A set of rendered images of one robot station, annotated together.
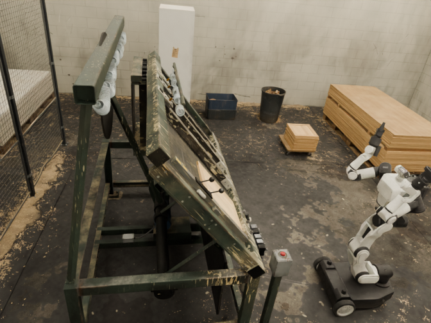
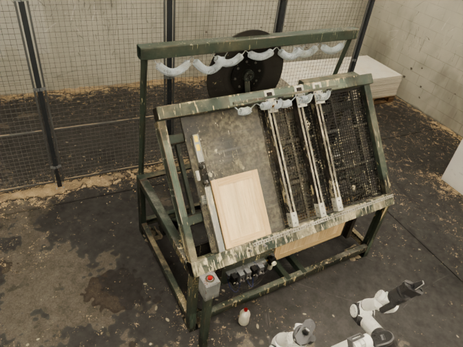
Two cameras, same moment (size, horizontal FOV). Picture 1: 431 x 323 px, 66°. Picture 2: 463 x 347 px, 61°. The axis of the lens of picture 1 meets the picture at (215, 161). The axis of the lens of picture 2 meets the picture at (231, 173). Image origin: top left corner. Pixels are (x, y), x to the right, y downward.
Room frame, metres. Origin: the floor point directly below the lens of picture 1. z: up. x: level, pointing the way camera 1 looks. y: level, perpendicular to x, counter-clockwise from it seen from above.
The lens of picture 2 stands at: (1.25, -2.31, 3.30)
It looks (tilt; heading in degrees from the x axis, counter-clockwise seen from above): 37 degrees down; 70
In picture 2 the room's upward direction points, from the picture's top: 7 degrees clockwise
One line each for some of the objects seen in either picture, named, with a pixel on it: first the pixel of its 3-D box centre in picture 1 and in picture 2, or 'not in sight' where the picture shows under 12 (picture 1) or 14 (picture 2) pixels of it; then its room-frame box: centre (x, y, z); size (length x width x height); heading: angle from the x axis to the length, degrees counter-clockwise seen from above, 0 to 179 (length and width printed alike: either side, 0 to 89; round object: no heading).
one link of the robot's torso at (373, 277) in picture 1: (363, 272); not in sight; (2.37, -1.57, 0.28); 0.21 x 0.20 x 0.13; 99
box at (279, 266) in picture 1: (280, 263); (209, 286); (1.83, -0.57, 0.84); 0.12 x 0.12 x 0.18; 13
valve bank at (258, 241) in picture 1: (253, 237); (251, 272); (2.24, -0.41, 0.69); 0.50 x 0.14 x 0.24; 13
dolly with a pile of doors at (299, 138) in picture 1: (297, 138); not in sight; (5.43, -1.41, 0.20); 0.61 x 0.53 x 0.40; 9
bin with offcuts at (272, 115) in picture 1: (270, 105); not in sight; (6.68, -1.02, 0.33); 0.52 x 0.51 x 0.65; 9
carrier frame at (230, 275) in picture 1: (161, 220); (258, 216); (2.66, 0.48, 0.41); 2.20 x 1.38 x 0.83; 13
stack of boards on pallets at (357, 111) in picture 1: (375, 125); not in sight; (5.98, -2.95, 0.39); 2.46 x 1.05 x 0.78; 9
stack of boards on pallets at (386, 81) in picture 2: (0, 105); (331, 83); (5.32, 3.83, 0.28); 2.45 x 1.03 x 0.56; 9
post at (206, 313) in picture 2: (269, 302); (205, 321); (1.83, -0.57, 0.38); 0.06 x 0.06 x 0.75; 13
